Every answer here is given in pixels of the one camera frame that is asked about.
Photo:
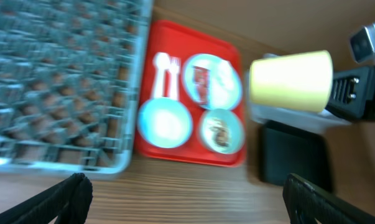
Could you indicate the food scraps and rice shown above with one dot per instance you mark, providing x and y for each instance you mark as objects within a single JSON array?
[{"x": 220, "y": 132}]

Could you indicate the light blue plate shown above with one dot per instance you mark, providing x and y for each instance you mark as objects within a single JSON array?
[{"x": 217, "y": 96}]

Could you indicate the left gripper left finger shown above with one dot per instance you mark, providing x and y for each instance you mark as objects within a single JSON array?
[{"x": 67, "y": 202}]

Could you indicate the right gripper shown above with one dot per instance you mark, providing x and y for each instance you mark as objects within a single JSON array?
[{"x": 353, "y": 94}]

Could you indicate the clear plastic bin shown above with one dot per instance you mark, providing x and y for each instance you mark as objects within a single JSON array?
[{"x": 306, "y": 120}]

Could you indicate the red serving tray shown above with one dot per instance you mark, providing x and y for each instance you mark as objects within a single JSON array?
[{"x": 183, "y": 42}]

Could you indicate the grey dishwasher rack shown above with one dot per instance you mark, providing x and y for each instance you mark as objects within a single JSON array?
[{"x": 70, "y": 77}]

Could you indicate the green bowl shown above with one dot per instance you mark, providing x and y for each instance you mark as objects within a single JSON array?
[{"x": 236, "y": 131}]

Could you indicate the white plastic fork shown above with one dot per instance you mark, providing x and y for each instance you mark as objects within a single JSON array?
[{"x": 174, "y": 70}]

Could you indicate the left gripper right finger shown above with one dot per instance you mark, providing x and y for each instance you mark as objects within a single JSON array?
[{"x": 308, "y": 203}]

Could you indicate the black waste tray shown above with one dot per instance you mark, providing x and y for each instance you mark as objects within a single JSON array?
[{"x": 284, "y": 149}]

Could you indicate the white plastic spoon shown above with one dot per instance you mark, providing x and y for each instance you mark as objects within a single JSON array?
[{"x": 161, "y": 63}]

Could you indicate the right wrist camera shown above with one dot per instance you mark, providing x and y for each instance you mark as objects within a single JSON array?
[{"x": 362, "y": 44}]

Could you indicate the light blue bowl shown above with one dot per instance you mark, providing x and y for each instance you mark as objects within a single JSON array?
[{"x": 164, "y": 123}]

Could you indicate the yellow plastic cup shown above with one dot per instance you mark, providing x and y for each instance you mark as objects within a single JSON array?
[{"x": 297, "y": 82}]

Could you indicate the red snack wrapper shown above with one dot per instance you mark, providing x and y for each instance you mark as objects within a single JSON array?
[{"x": 201, "y": 80}]

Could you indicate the white napkin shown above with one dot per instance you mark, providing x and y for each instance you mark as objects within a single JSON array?
[{"x": 224, "y": 75}]

